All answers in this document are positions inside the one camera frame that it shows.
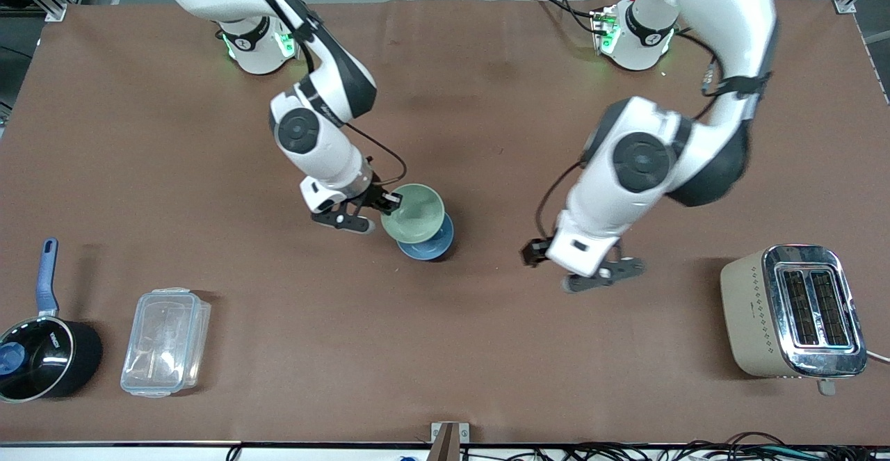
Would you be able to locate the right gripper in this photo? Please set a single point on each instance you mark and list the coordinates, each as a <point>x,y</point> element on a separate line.
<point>374,196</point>

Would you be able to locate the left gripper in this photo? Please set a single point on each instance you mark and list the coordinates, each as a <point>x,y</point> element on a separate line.
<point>534,253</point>

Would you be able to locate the green bowl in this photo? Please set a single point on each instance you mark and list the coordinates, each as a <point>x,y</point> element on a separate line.
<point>416,214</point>

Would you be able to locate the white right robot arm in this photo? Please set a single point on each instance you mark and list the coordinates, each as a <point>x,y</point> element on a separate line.
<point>320,148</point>

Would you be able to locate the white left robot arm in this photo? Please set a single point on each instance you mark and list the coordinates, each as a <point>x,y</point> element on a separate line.
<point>640,162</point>

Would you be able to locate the blue bowl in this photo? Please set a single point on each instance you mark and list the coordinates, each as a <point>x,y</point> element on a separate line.
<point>427,249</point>

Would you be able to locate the brown table mat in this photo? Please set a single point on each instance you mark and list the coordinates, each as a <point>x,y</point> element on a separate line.
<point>487,350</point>

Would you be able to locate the beige chrome toaster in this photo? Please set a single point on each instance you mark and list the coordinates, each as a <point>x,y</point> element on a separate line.
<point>765,315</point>

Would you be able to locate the clear plastic food container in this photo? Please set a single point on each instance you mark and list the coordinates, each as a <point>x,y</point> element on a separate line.
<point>163,343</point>

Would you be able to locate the glass lid with blue knob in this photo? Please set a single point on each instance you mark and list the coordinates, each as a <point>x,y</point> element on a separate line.
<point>38,360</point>

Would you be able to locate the metal table edge bracket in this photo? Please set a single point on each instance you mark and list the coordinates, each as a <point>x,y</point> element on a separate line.
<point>448,440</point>

